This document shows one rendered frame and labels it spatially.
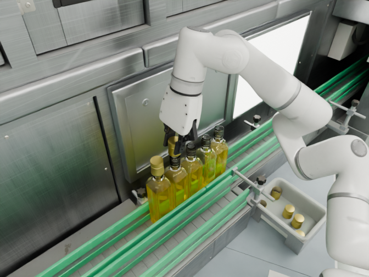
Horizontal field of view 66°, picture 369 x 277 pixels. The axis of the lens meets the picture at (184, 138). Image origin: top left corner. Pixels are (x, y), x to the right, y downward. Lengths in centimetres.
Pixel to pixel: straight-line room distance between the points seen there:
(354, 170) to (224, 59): 37
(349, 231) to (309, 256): 45
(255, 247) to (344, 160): 50
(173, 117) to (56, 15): 32
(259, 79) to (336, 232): 37
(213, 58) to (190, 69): 5
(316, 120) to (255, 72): 18
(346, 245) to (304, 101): 31
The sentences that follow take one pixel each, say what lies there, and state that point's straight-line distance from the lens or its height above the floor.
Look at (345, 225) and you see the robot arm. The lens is 70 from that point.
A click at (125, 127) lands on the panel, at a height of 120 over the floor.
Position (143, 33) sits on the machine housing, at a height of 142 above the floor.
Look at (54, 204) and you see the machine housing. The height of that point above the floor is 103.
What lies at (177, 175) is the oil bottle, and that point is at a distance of 80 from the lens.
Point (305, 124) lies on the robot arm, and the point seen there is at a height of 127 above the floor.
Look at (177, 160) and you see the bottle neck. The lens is 77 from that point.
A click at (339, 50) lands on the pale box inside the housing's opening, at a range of 173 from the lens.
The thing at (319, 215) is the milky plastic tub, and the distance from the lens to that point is 117.
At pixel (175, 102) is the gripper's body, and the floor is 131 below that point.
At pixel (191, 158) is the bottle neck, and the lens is 82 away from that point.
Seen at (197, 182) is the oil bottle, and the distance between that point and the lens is 89.
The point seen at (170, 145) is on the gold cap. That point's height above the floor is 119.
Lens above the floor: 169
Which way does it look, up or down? 42 degrees down
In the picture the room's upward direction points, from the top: straight up
